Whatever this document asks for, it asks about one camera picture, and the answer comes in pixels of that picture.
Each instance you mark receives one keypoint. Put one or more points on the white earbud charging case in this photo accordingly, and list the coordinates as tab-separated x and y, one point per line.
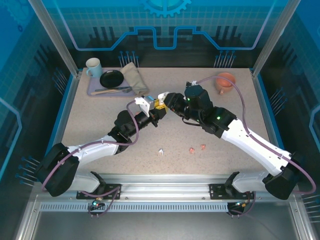
162	96

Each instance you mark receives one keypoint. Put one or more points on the white wrapper scrap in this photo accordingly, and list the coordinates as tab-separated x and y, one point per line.
160	151

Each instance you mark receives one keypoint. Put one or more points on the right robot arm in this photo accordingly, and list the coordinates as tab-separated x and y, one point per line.
250	142

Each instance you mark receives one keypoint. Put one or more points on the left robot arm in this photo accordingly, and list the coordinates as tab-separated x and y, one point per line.
100	150

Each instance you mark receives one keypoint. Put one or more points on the orange ceramic cup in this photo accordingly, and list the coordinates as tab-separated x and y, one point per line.
225	85

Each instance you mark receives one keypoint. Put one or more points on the beige folded cloth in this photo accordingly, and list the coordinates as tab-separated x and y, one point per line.
135	77

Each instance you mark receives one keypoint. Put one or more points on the wooden chopsticks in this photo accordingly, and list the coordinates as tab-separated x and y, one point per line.
105	92

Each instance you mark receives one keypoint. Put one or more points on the black plate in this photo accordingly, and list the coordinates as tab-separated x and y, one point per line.
111	78

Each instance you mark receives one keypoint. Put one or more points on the lavender plastic tray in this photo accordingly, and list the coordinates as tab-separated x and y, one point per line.
93	85

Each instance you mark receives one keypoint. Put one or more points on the light blue mug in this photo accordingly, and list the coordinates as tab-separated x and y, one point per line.
93	67

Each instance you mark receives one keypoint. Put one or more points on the small connector board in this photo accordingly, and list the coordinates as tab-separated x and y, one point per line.
238	205
95	204

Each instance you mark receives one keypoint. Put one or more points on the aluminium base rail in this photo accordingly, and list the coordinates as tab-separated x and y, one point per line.
165	186

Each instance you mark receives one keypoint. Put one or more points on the aluminium frame post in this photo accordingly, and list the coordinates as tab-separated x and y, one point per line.
53	37
275	37

